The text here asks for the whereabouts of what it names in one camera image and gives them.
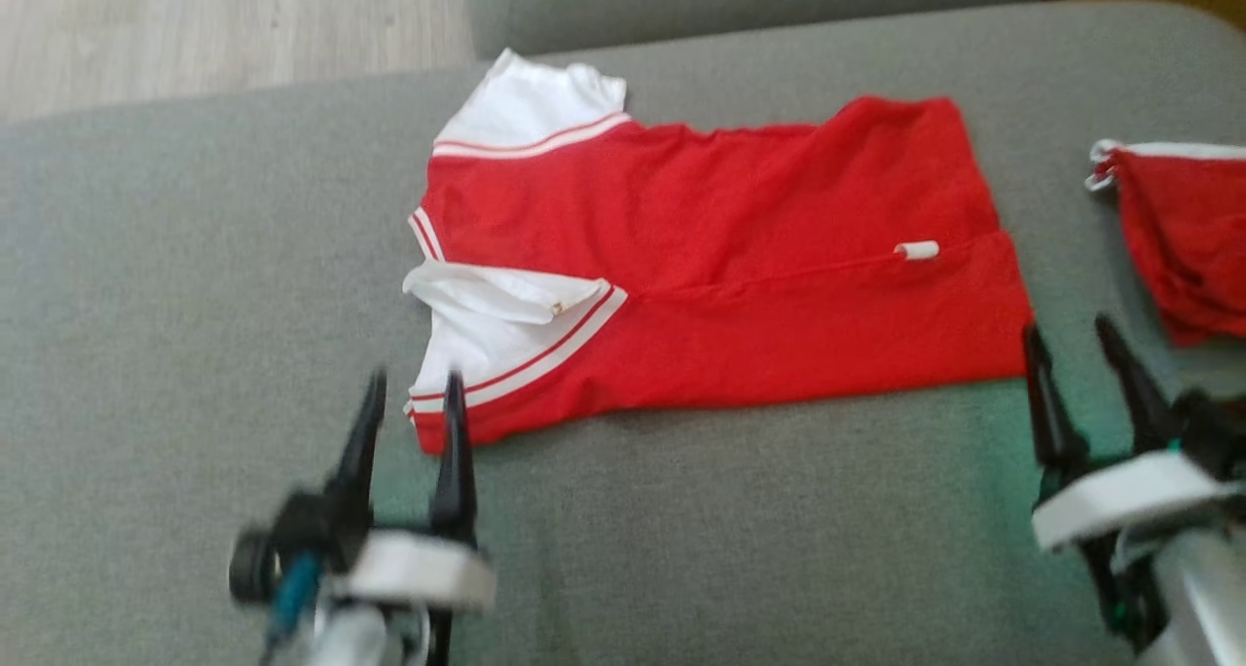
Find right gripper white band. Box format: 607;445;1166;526
1022;314;1246;648

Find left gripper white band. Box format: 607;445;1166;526
227;369;497;666

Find red shorts white trim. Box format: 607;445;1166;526
1085;138;1246;348

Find red jersey white sleeves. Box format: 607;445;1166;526
402;48;1035;455

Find large grey sofa seat cushion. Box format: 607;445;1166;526
0;1;1246;666

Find blue left gripper cable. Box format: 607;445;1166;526
265;549;324;652

